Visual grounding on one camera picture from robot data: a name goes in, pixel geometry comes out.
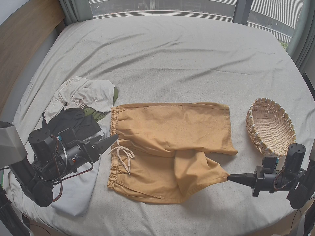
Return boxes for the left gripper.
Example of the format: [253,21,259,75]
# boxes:
[65,134,119,169]

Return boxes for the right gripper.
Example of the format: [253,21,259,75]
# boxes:
[252,166,280,197]

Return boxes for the tan shorts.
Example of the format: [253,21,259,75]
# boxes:
[106,102,239,204]

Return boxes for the green garment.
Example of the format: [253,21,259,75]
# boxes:
[82,86,119,122]

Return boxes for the black garment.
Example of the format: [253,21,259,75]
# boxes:
[41,108,101,142]

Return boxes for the white garment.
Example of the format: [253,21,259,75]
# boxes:
[44,76,116,123]

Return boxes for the round woven basket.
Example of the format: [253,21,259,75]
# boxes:
[246,97,296,156]

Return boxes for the pale blue garment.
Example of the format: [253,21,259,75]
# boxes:
[50,126,110,217]

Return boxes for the grey-green curtain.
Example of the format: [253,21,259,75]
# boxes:
[53,0,94,25]
[287,0,315,71]

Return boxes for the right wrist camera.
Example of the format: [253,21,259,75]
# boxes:
[262,156,278,173]

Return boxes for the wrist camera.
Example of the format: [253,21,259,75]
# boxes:
[262,156,278,173]
[59,128,85,147]

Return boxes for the black cable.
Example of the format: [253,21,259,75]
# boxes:
[50,162,94,202]

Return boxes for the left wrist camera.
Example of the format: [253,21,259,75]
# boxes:
[59,128,85,147]

